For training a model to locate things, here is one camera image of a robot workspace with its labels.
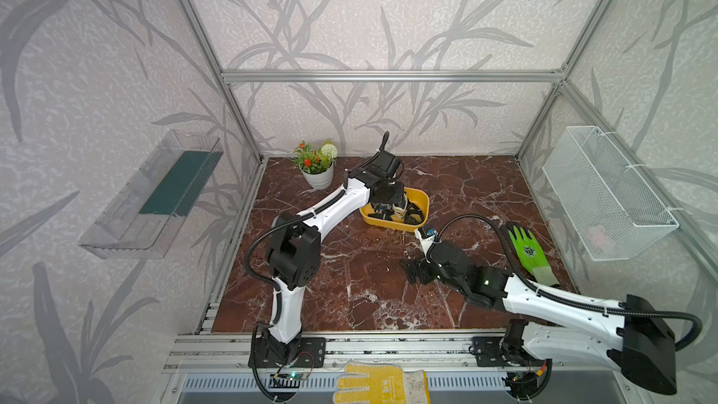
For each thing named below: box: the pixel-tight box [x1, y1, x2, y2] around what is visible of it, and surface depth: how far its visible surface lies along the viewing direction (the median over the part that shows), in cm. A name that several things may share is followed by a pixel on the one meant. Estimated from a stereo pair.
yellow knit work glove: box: [333, 362, 431, 404], surface depth 70 cm
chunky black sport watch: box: [402, 198, 425, 226], surface depth 103 cm
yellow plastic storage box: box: [359, 187, 431, 232], surface depth 101 cm
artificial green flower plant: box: [291, 140, 338, 174], surface depth 101 cm
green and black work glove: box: [505, 220, 560, 288], surface depth 93 cm
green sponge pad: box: [139, 150, 224, 217], surface depth 69 cm
